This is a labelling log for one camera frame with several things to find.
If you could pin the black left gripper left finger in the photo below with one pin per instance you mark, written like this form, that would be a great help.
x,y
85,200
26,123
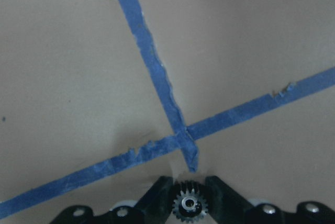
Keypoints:
x,y
153,207

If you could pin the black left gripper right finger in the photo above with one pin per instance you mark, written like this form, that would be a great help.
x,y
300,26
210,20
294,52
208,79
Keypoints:
x,y
228,206

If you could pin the bearing gear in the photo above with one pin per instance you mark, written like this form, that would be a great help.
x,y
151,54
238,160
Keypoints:
x,y
189,203

